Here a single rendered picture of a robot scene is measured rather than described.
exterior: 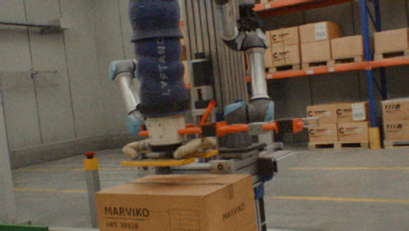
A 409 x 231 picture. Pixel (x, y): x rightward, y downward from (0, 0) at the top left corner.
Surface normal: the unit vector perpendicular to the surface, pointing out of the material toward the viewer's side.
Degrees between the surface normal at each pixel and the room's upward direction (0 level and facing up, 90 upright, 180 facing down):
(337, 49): 89
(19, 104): 90
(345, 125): 86
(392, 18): 90
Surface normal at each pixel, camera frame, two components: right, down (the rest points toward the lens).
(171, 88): 0.42, -0.26
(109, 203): -0.47, 0.10
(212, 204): 0.87, -0.06
